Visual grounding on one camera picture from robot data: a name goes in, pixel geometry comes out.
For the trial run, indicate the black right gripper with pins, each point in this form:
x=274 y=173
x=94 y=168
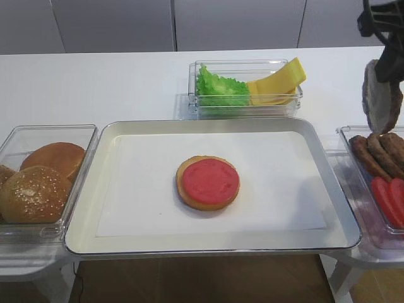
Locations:
x=384 y=20

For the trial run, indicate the brown meat patty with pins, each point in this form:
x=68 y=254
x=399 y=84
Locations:
x=393 y=145
x=358 y=146
x=382 y=158
x=381 y=102

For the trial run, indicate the clear bin with lettuce cheese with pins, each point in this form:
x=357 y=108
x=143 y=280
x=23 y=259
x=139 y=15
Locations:
x=247 y=70

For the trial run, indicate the green lettuce leaf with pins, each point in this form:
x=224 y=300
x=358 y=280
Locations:
x=215 y=90

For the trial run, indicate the clear bin with patties tomatoes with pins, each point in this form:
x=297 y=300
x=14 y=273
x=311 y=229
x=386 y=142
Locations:
x=356 y=181

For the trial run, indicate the yellow cheese slices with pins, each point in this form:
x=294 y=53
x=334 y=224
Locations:
x=277 y=88

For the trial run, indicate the middle red tomato slice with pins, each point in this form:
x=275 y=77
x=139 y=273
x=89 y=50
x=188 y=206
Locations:
x=396 y=200

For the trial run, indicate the red tomato slice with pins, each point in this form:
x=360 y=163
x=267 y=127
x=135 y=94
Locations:
x=396 y=200
x=380 y=190

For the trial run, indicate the left red tomato slice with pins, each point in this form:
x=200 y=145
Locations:
x=380 y=190

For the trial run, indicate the white paper tray liner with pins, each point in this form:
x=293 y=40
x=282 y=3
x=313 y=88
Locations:
x=281 y=188

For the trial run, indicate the white metal serving tray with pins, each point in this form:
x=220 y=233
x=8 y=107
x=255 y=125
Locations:
x=341 y=231

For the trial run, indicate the tomato slice on bun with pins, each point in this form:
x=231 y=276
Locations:
x=211 y=182

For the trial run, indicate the bottom bun half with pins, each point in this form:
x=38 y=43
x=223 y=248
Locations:
x=185 y=198

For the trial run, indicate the plain brown bun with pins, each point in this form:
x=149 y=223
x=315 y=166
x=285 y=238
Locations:
x=66 y=158

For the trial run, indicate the clear bin with buns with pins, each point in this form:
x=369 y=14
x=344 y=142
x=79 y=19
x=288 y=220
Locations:
x=21 y=142

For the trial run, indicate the sesame top bun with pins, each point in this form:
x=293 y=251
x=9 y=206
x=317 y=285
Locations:
x=34 y=195

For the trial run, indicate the bun at left edge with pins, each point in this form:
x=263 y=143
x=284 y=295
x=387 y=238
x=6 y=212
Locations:
x=5 y=174

